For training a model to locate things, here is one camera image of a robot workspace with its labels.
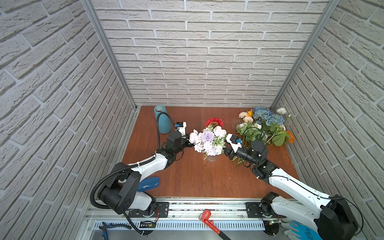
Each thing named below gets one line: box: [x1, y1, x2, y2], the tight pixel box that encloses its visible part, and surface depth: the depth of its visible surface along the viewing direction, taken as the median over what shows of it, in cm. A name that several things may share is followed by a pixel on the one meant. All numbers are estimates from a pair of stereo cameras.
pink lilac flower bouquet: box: [189, 125, 227, 160], surface depth 67 cm
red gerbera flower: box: [206, 117, 224, 129], surface depth 76 cm
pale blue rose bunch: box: [252, 106, 273, 121], surface depth 99 cm
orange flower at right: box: [285, 130, 295, 144], surface depth 97 cm
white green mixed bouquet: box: [236, 106, 295, 149], surface depth 98 cm
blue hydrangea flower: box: [265, 113, 285, 126], surface depth 96 cm
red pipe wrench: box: [198, 209, 231, 240], surface depth 71 cm
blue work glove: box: [280, 218, 323, 240], surface depth 69 cm
